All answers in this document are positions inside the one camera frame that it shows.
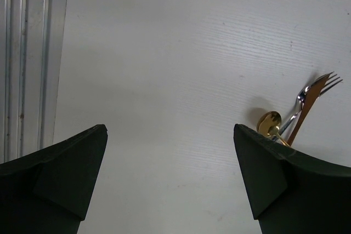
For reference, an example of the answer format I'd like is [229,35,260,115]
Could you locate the gold spoon green handle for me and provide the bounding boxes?
[256,111,291,147]

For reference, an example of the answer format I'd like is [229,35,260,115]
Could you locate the aluminium rail frame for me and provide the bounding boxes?
[1,0,67,163]

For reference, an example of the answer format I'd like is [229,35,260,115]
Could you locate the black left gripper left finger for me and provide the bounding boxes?
[1,124,107,233]

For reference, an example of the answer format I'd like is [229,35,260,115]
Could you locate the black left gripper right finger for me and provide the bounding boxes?
[234,124,350,233]

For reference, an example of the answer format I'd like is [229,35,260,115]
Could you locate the silver fork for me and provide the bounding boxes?
[279,71,343,135]

